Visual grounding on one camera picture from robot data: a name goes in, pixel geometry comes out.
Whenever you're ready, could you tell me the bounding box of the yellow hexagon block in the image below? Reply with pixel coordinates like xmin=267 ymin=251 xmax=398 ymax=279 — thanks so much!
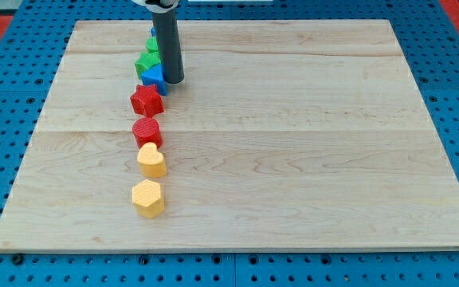
xmin=131 ymin=179 xmax=165 ymax=218

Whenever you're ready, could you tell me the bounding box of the red cylinder block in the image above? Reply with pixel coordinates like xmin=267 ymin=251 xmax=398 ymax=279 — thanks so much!
xmin=132 ymin=117 xmax=163 ymax=147

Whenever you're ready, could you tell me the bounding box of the green star block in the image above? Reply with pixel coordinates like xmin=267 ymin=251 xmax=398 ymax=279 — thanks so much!
xmin=135 ymin=52 xmax=161 ymax=78

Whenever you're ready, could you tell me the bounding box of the wooden board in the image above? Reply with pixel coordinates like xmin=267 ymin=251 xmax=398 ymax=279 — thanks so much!
xmin=0 ymin=20 xmax=459 ymax=254

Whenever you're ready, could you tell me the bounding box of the yellow heart block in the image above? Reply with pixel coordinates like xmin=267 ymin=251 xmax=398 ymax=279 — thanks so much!
xmin=137 ymin=142 xmax=167 ymax=178

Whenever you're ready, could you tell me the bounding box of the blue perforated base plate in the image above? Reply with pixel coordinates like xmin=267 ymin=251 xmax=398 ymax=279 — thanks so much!
xmin=0 ymin=0 xmax=459 ymax=286

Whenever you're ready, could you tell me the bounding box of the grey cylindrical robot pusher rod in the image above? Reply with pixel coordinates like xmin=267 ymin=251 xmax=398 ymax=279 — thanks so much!
xmin=152 ymin=9 xmax=184 ymax=84

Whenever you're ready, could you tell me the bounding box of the red star block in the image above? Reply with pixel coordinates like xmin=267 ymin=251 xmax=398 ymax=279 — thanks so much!
xmin=130 ymin=85 xmax=164 ymax=117

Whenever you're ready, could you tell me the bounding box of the green cylinder block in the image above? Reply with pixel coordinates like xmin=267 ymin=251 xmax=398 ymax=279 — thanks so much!
xmin=145 ymin=37 xmax=159 ymax=53

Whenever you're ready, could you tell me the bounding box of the blue triangle block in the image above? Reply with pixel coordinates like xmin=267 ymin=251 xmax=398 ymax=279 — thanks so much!
xmin=140 ymin=64 xmax=167 ymax=96

